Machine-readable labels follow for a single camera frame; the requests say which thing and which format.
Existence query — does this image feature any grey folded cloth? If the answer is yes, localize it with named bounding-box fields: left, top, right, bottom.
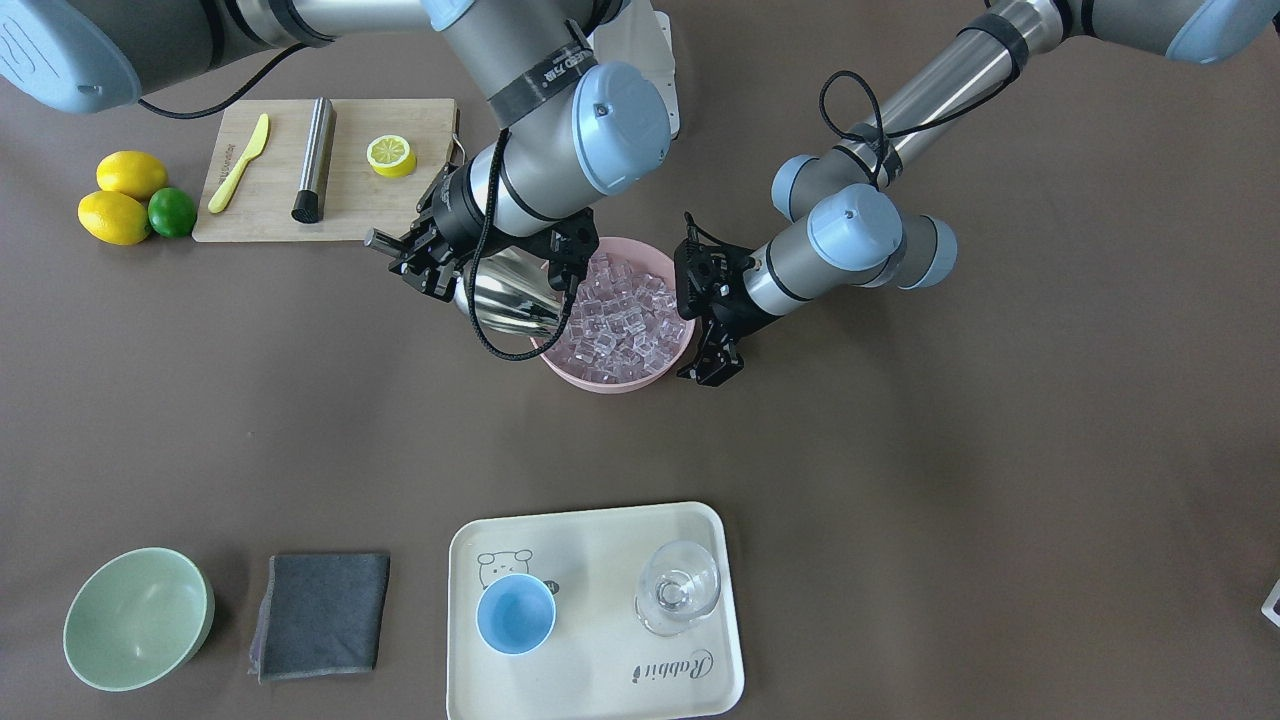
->
left=250, top=553, right=390, bottom=683

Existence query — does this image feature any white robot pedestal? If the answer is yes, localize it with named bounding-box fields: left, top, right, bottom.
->
left=588, top=1, right=681, bottom=140

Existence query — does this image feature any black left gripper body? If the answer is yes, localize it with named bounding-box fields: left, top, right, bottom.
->
left=675, top=211, right=755, bottom=387

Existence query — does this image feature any yellow plastic knife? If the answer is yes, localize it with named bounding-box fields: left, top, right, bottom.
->
left=206, top=113, right=270, bottom=214

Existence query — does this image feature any green bowl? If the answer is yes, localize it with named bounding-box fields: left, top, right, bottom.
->
left=61, top=547, right=215, bottom=692

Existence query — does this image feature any green lime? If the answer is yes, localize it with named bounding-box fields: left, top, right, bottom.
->
left=147, top=187, right=198, bottom=238

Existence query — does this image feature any cream serving tray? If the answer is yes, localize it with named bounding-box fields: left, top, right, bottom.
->
left=445, top=501, right=746, bottom=719

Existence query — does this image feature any clear wine glass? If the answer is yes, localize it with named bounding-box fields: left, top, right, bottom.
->
left=634, top=539, right=723, bottom=637

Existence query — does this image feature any pink bowl with ice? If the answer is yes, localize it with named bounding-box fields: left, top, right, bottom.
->
left=541, top=237, right=696, bottom=395

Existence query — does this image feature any yellow lemon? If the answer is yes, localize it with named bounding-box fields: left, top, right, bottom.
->
left=95, top=150, right=169, bottom=202
left=77, top=190, right=152, bottom=246

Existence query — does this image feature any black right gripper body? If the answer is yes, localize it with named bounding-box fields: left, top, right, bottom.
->
left=364, top=165, right=599, bottom=301

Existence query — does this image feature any blue cup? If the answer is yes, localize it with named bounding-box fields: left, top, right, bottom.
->
left=475, top=573, right=557, bottom=656

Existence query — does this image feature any half lemon slice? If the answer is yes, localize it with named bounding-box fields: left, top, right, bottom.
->
left=365, top=135, right=417, bottom=178

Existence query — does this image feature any wooden cutting board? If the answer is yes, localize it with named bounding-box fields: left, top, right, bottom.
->
left=193, top=97, right=458, bottom=243

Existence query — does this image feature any silver metal ice scoop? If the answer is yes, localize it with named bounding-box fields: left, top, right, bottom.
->
left=475, top=249, right=561, bottom=338

